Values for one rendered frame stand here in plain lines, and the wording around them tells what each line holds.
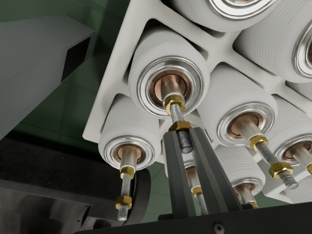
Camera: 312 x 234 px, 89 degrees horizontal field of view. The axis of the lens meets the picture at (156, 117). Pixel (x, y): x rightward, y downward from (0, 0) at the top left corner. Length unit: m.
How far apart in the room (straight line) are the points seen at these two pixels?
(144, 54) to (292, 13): 0.15
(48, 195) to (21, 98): 0.35
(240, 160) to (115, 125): 0.25
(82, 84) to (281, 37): 0.43
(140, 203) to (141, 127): 0.37
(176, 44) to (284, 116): 0.22
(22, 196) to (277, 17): 0.60
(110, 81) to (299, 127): 0.29
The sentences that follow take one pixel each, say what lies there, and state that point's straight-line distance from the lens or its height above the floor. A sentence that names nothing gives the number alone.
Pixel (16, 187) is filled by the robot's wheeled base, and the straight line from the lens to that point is 0.54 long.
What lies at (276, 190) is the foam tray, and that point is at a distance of 0.61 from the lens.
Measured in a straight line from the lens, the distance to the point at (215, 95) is 0.24.
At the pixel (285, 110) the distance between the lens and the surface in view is 0.34.
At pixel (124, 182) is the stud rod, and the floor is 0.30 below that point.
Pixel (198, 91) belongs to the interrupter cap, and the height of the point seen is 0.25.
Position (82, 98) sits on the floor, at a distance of 0.51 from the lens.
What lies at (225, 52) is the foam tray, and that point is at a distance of 0.27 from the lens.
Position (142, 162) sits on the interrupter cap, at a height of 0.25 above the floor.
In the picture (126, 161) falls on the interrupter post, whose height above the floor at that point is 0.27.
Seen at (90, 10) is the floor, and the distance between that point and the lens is 0.43.
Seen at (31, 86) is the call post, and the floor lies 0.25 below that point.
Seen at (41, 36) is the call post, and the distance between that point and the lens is 0.29.
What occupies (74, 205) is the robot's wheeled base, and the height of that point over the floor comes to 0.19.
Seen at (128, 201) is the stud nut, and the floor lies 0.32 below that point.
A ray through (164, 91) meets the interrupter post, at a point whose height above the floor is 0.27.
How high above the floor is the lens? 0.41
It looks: 54 degrees down
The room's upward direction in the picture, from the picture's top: 175 degrees clockwise
